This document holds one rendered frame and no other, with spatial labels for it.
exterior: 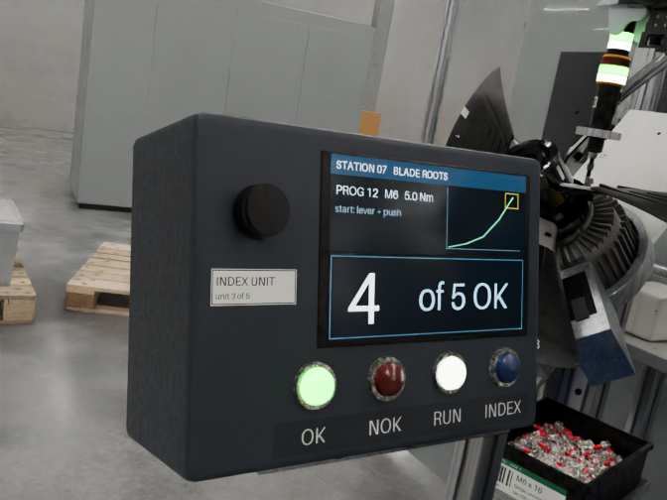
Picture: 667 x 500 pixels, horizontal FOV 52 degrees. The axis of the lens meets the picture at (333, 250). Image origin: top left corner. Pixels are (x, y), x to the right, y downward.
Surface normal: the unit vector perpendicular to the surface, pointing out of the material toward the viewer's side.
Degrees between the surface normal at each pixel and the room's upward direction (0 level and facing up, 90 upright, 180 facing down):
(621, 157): 50
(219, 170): 75
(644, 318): 90
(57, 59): 90
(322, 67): 90
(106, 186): 90
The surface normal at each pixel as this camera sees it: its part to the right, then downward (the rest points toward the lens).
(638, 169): -0.54, -0.64
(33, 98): 0.40, 0.25
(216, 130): 0.55, 0.00
